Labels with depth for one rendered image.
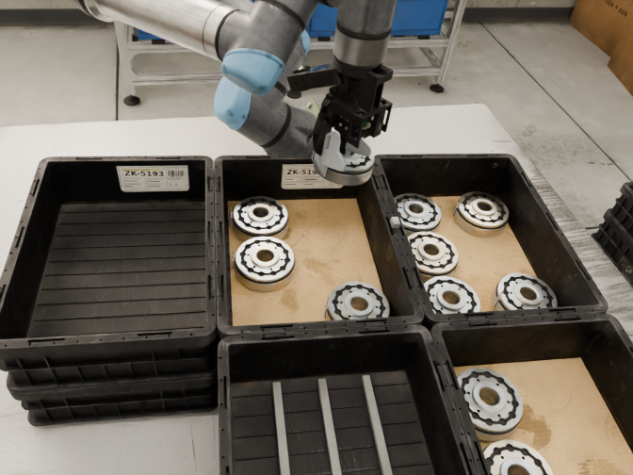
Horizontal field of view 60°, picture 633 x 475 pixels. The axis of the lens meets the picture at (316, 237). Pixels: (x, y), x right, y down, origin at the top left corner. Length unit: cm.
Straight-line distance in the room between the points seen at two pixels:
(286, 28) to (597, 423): 72
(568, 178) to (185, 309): 230
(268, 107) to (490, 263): 56
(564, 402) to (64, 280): 82
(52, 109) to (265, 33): 230
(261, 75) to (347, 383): 46
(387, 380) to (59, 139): 103
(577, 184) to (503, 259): 184
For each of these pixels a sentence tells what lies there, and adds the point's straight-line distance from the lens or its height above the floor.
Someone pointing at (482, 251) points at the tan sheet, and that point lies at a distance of 110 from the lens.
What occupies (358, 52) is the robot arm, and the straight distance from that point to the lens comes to 78.
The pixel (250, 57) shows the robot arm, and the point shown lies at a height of 121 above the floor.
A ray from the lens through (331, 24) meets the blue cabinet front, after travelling 290.
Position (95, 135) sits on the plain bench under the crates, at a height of 70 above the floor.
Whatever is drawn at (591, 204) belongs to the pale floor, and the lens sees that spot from 283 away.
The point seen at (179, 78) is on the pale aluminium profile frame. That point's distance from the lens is 289.
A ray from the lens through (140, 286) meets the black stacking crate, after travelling 97.
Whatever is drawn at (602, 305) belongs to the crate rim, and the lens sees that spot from 96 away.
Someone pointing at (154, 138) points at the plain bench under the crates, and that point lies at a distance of 150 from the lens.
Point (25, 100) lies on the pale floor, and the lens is 309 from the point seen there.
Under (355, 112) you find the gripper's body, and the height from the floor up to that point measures 113.
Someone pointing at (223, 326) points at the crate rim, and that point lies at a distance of 78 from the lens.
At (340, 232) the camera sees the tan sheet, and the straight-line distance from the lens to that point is 105.
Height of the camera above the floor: 156
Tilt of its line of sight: 45 degrees down
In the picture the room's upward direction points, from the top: 8 degrees clockwise
